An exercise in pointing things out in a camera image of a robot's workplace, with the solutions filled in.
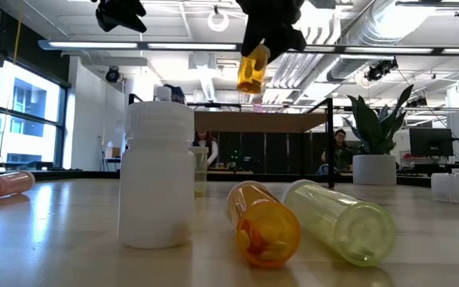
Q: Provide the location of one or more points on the white plant pot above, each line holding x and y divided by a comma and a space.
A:
375, 169

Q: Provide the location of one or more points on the large glass window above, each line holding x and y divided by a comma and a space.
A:
26, 95

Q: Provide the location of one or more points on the wide orange bottle white cap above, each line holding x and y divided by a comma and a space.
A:
250, 77

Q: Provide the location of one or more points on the translucent white plastic bottle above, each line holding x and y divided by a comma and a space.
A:
155, 191

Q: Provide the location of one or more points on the pale green pill bottle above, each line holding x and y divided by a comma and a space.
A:
345, 223

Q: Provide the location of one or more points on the black computer monitor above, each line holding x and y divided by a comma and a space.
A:
430, 141

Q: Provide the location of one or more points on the wooden shelf black metal frame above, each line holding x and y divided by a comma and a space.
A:
253, 121

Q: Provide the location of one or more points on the person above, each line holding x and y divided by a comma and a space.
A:
213, 151
340, 139

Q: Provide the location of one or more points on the small pale yellow bottle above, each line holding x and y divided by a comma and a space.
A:
201, 171

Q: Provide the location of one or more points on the long ceiling light fixture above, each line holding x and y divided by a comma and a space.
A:
94, 45

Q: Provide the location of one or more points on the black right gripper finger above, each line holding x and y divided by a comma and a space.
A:
287, 42
253, 38

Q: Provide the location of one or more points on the black ceiling camera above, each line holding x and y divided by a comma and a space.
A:
379, 71

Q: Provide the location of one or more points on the orange pill bottle with tablets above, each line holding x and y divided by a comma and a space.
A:
267, 231

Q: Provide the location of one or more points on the silver ventilation duct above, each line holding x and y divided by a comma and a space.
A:
393, 20

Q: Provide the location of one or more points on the green snake plant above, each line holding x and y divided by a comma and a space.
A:
373, 127

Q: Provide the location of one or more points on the pink pill bottle white cap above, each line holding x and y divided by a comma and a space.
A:
6, 184

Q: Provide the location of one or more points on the small cardboard box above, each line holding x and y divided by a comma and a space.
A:
113, 152

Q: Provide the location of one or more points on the clear bottle white cap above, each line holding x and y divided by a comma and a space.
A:
163, 93

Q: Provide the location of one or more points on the black ceiling spotlight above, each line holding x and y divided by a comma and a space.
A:
112, 74

